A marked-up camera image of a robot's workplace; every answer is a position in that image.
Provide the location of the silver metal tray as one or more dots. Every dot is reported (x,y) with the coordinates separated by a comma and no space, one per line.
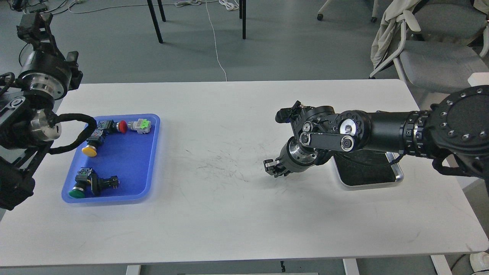
(366,169)

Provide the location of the yellow push button switch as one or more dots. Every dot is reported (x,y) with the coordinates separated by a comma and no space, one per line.
(96,139)

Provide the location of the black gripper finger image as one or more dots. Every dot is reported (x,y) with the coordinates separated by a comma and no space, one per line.
(35,30)
(76,74)

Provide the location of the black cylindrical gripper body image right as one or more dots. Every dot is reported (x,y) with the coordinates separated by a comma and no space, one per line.
(295,158)

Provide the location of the red push button switch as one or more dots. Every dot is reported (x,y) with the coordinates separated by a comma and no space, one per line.
(111,126)

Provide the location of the green push button switch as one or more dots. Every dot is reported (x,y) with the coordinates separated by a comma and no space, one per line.
(83,179)

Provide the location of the black table leg left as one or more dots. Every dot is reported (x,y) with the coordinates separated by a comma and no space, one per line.
(154,19)

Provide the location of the black table leg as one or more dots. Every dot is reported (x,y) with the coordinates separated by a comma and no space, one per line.
(242,16)
(154,19)

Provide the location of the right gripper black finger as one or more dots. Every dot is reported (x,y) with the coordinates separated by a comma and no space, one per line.
(270,166)
(280,170)

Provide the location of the black table leg right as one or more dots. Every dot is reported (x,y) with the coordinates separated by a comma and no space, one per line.
(242,16)

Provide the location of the beige jacket on chair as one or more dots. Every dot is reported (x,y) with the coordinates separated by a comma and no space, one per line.
(385,32)

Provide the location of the blue plastic tray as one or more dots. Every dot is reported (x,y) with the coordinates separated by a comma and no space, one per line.
(128,156)

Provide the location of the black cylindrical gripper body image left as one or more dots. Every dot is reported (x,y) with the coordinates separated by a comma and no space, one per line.
(50,75)

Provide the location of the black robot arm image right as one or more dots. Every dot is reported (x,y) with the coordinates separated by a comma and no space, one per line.
(453,134)

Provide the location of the green grey switch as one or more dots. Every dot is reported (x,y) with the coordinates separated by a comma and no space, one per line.
(141,126)

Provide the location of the grey office chair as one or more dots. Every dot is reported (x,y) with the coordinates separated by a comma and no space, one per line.
(438,45)

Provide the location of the white side table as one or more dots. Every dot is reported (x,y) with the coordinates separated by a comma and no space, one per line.
(478,79)

